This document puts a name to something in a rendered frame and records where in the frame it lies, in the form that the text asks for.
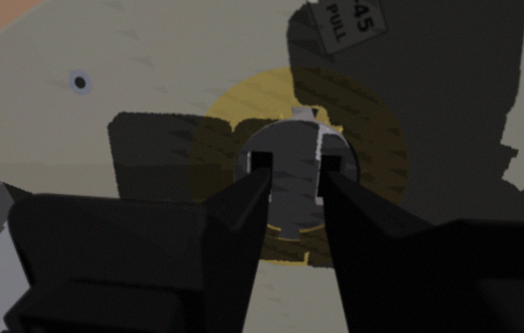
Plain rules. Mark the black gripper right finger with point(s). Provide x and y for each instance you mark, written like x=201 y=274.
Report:
x=398 y=273

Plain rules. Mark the grey cylinder with two slots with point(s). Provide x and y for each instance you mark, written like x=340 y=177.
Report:
x=299 y=151

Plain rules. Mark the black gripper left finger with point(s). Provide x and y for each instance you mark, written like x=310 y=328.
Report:
x=206 y=253

